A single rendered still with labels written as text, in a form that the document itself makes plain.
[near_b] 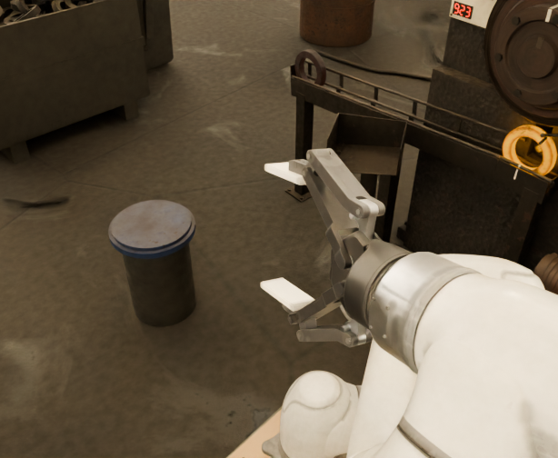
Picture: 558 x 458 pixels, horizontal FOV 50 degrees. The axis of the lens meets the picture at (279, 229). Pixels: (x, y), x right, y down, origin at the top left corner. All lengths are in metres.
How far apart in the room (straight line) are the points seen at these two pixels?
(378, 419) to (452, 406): 0.20
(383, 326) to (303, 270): 2.21
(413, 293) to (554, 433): 0.14
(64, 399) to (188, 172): 1.49
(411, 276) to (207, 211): 2.61
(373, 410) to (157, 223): 1.77
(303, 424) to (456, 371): 1.06
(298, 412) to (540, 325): 1.09
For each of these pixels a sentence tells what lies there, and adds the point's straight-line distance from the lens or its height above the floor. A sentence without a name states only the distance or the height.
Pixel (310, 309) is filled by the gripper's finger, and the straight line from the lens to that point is 0.61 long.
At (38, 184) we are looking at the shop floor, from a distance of 3.46.
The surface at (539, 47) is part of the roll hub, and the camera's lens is 1.93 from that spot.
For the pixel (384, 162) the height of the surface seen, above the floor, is 0.60.
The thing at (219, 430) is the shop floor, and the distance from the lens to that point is 2.17.
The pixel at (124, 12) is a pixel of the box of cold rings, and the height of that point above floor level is 0.65.
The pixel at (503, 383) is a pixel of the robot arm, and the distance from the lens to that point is 0.39.
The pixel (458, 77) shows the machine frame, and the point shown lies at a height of 0.87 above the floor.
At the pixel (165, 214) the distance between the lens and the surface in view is 2.32.
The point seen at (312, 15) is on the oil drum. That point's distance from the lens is 4.87.
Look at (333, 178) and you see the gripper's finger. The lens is 0.55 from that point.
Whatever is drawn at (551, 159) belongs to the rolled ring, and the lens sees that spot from 2.15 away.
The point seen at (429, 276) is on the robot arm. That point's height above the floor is 1.51.
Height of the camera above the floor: 1.81
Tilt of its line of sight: 39 degrees down
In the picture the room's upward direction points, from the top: straight up
